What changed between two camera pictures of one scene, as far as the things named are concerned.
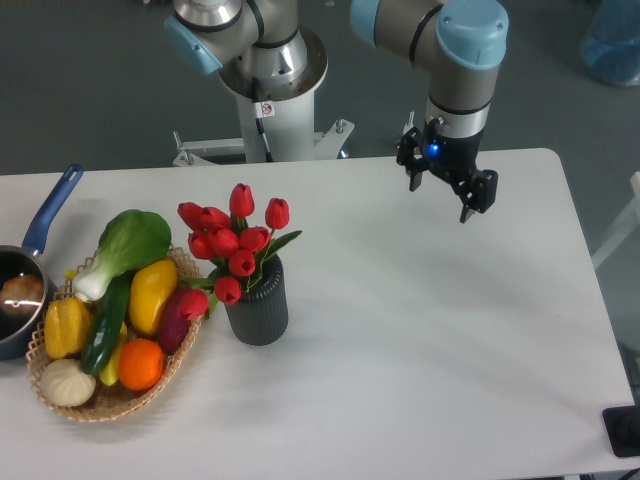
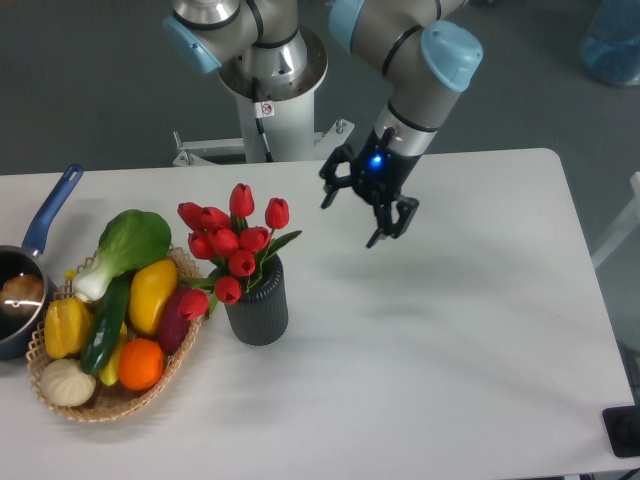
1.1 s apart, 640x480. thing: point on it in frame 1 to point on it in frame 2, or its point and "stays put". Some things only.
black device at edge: x=623 y=429 stays put
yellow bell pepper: x=67 y=327 stays put
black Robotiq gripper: x=457 y=157 to x=378 y=175
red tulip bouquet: x=238 y=252 stays put
